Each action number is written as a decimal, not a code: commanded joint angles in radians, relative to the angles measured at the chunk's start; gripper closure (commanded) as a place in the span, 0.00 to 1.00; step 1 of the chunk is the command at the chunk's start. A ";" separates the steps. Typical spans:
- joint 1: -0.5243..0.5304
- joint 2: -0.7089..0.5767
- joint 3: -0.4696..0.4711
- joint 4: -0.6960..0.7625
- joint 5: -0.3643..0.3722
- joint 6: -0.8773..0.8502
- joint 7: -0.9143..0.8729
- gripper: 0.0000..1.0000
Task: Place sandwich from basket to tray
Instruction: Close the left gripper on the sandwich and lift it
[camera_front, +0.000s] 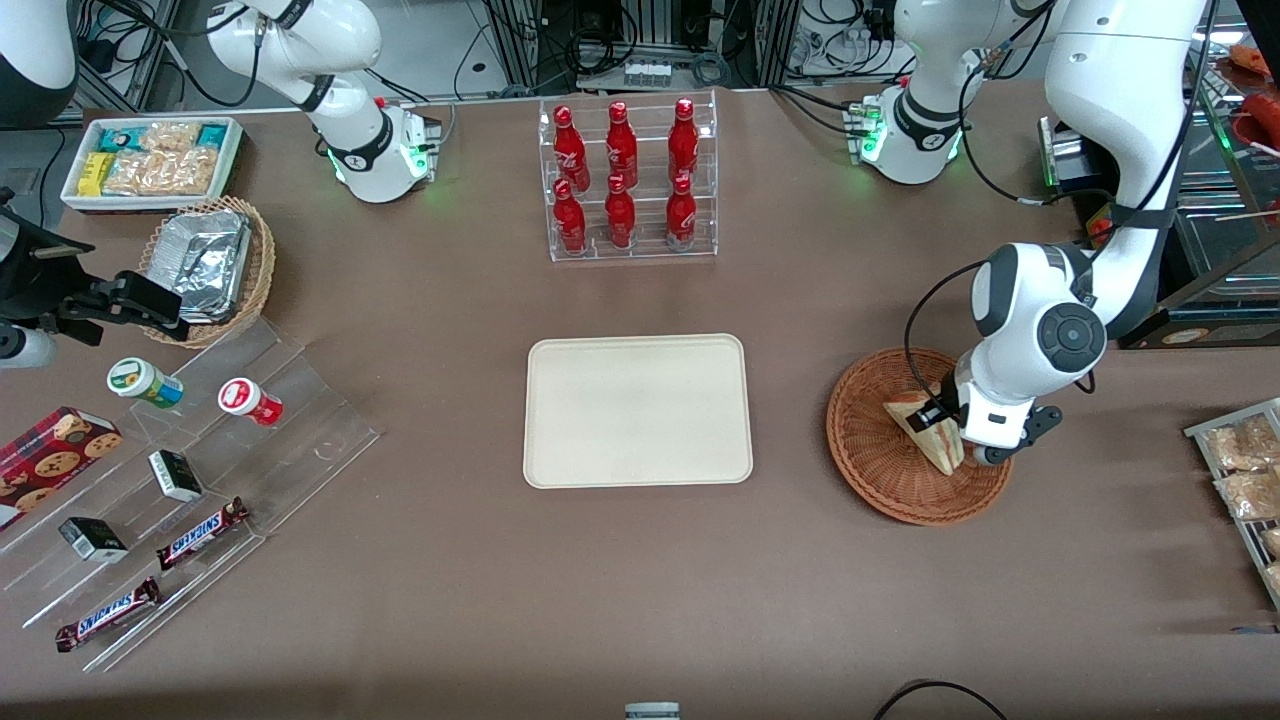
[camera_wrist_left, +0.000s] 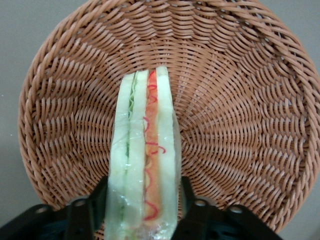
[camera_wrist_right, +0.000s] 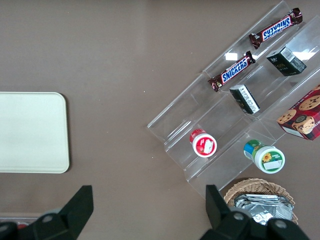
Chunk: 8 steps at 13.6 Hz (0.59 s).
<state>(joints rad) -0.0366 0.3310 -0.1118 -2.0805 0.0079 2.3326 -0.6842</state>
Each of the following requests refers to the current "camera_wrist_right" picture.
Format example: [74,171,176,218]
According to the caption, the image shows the red lid jar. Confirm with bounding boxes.
[188,128,218,159]

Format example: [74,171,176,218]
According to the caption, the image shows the Snickers bar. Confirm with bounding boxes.
[248,7,304,50]
[207,50,257,93]

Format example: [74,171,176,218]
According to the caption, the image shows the green lid jar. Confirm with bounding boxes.
[243,139,286,174]

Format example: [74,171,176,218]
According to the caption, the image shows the silver foil packets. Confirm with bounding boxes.
[233,192,295,227]

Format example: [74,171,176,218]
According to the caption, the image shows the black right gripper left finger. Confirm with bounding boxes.
[14,185,94,240]

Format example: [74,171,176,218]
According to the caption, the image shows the clear acrylic stepped display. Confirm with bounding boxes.
[146,0,320,192]

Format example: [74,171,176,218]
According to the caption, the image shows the cream rectangular tray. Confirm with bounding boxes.
[0,91,70,174]

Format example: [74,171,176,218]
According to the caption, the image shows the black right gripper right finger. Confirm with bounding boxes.
[199,184,270,240]

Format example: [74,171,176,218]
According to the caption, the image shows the clear acrylic bottle rack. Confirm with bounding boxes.
[0,212,43,230]

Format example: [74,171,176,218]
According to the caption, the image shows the light wicker basket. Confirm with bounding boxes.
[223,177,300,226]

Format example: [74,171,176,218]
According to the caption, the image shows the small dark box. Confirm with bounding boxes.
[265,45,308,77]
[229,84,261,115]

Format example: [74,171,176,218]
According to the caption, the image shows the red cookie box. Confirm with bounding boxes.
[276,84,320,141]

